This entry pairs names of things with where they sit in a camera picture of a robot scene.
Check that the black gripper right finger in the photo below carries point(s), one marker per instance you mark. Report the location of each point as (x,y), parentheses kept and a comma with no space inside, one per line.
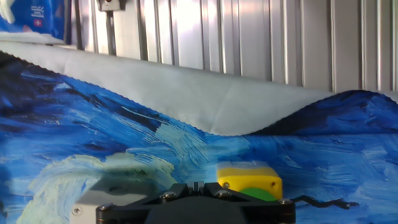
(270,214)

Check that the blue tissue pack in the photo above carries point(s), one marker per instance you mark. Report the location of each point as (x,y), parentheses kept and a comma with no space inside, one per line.
(31,15)

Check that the yellow box green mushroom button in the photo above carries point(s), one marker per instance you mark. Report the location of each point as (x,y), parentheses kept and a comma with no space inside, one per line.
(248,179)

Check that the Van Gogh painting tablecloth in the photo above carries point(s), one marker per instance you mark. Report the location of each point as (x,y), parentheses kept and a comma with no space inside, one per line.
(93,124)

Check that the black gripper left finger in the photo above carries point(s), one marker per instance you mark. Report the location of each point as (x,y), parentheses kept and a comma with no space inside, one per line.
(124,214)

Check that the metal table clamp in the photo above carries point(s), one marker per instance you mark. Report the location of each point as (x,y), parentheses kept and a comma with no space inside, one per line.
(109,4)

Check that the grey box red button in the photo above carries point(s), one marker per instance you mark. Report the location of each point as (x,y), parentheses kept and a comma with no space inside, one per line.
(109,196)

